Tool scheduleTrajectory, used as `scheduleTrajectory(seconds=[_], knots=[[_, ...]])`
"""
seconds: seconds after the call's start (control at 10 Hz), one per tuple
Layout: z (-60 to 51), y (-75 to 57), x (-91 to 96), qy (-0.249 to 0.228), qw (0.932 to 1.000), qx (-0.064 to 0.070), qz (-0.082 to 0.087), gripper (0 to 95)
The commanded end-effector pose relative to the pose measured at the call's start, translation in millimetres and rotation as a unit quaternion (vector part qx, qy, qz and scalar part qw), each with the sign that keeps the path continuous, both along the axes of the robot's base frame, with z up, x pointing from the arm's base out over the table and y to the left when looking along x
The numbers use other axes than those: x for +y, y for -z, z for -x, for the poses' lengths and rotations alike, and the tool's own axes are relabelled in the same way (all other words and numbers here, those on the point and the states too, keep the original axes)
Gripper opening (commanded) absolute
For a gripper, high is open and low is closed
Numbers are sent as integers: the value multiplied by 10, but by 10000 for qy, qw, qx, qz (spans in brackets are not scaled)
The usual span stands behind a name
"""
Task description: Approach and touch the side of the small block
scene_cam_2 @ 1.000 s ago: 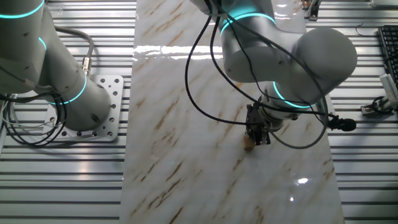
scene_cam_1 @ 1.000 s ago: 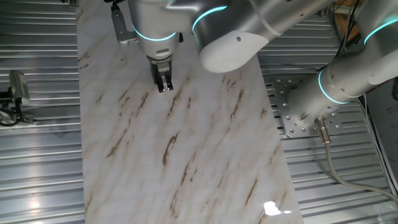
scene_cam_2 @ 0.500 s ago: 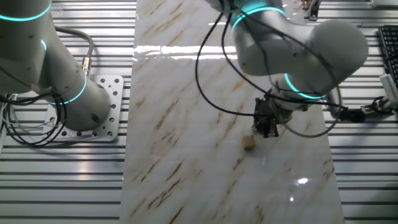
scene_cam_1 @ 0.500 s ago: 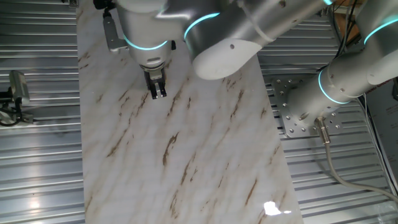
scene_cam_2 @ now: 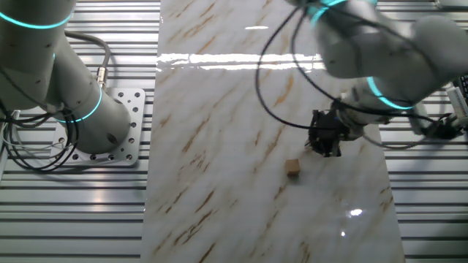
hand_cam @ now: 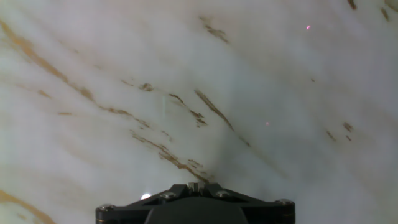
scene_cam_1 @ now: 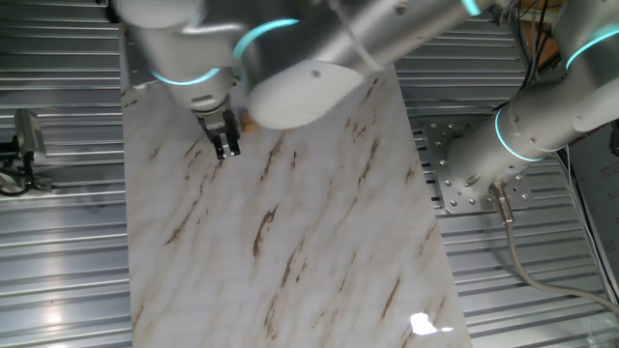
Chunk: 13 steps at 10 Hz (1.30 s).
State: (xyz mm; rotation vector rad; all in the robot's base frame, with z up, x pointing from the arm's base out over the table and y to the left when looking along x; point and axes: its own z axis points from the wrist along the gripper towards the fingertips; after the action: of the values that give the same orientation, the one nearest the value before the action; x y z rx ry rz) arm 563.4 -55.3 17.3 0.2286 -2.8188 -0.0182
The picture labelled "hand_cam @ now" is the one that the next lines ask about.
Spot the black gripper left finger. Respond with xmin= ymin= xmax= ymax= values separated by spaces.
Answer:
xmin=95 ymin=182 xmax=196 ymax=224

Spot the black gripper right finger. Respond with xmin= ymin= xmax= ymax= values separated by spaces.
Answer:
xmin=195 ymin=182 xmax=295 ymax=224

